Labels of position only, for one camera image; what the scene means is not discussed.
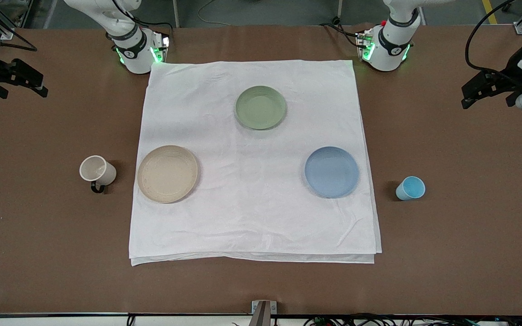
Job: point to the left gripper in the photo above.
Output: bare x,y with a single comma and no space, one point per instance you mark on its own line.
511,74

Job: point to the blue cup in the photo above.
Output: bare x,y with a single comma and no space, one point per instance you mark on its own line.
409,189

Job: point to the metal arm base box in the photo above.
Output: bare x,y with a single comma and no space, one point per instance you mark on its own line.
160,47
364,45

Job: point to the beige plate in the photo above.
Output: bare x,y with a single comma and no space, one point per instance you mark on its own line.
167,174

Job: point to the blue plate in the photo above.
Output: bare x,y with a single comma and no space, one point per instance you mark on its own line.
332,172

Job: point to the green plate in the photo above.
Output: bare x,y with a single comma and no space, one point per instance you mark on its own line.
261,107

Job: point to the white cloth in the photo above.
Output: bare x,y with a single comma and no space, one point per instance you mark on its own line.
252,203

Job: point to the thin metal post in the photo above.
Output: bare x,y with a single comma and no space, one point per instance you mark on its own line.
176,13
340,9

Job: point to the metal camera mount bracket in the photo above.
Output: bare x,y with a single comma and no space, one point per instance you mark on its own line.
263,313

